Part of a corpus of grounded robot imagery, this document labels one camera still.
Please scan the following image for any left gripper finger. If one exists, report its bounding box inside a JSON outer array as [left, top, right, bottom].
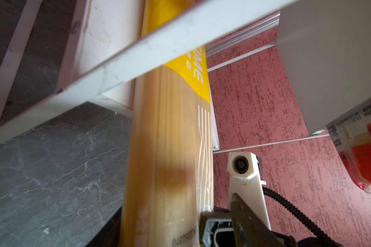
[[230, 193, 284, 247]]

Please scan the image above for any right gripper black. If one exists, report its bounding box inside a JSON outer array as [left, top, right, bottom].
[[199, 207, 235, 247]]

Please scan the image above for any yellow pasta package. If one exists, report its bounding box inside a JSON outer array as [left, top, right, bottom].
[[119, 0, 215, 247]]

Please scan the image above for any red pasta package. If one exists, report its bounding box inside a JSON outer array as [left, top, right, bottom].
[[327, 104, 371, 195]]

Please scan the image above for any white two-tier shelf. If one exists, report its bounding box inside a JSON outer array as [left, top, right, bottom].
[[0, 1, 371, 144]]

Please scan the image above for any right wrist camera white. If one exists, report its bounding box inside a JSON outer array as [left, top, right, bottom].
[[227, 152, 271, 229]]

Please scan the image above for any right aluminium corner post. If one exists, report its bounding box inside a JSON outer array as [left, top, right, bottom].
[[206, 11, 280, 57]]

